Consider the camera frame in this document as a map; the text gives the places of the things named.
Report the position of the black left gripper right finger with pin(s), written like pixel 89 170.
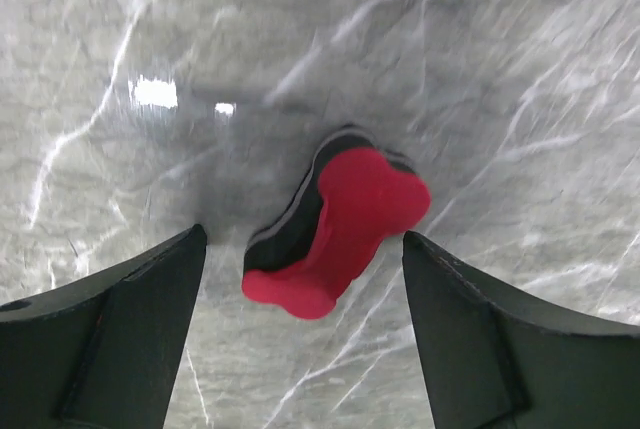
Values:
pixel 495 356

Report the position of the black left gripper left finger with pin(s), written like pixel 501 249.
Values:
pixel 104 350

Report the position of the red and black whiteboard eraser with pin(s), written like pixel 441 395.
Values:
pixel 354 195

